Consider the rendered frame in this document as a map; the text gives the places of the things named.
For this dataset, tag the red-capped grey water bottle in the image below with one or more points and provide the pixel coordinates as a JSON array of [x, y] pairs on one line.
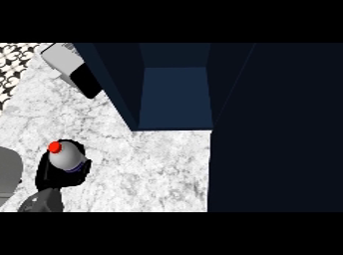
[[67, 156]]

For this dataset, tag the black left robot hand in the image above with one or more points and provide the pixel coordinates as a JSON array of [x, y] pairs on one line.
[[56, 177]]

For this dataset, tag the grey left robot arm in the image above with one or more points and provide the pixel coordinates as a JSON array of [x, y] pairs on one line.
[[42, 202]]

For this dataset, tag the dark blue open cabinet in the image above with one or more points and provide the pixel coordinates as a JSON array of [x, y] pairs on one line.
[[164, 89]]

